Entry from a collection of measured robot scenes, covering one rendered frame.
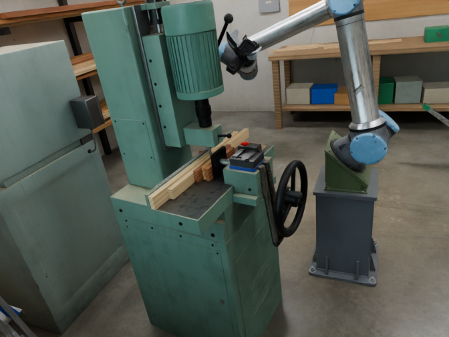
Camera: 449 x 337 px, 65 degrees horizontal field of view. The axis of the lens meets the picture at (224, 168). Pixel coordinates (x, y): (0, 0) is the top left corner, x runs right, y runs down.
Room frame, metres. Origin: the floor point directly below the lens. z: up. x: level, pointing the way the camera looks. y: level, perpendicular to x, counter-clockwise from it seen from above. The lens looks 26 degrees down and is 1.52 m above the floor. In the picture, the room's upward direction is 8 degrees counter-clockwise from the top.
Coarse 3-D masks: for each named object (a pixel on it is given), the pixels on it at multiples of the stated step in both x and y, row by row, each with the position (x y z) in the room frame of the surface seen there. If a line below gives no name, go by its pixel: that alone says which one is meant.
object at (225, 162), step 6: (216, 150) 1.21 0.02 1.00; (222, 150) 1.22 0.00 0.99; (210, 156) 1.17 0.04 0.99; (216, 156) 1.18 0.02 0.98; (222, 156) 1.22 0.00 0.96; (216, 162) 1.18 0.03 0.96; (222, 162) 1.19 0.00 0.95; (228, 162) 1.17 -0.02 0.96; (216, 168) 1.18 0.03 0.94; (222, 168) 1.21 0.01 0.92; (216, 174) 1.17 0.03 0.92
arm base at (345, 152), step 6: (342, 138) 1.61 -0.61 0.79; (348, 138) 1.57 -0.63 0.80; (336, 144) 1.60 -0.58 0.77; (342, 144) 1.57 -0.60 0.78; (348, 144) 1.55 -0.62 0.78; (336, 150) 1.57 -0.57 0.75; (342, 150) 1.55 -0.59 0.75; (348, 150) 1.53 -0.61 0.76; (342, 156) 1.53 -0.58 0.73; (348, 156) 1.52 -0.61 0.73; (348, 162) 1.51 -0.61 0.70; (354, 162) 1.51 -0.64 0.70; (360, 168) 1.53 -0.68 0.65
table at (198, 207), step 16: (192, 192) 1.09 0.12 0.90; (208, 192) 1.07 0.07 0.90; (224, 192) 1.06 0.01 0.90; (160, 208) 1.01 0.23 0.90; (176, 208) 1.00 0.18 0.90; (192, 208) 0.98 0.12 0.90; (208, 208) 0.97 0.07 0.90; (224, 208) 1.03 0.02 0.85; (160, 224) 1.00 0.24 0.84; (176, 224) 0.96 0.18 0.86; (192, 224) 0.92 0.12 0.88; (208, 224) 0.95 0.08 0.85
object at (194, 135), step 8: (184, 128) 1.30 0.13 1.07; (192, 128) 1.28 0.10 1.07; (200, 128) 1.27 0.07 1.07; (208, 128) 1.26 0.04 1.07; (216, 128) 1.26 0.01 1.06; (192, 136) 1.28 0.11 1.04; (200, 136) 1.26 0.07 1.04; (208, 136) 1.24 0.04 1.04; (216, 136) 1.25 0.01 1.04; (192, 144) 1.29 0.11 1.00; (200, 144) 1.26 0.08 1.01; (208, 144) 1.24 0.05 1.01; (216, 144) 1.24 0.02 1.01
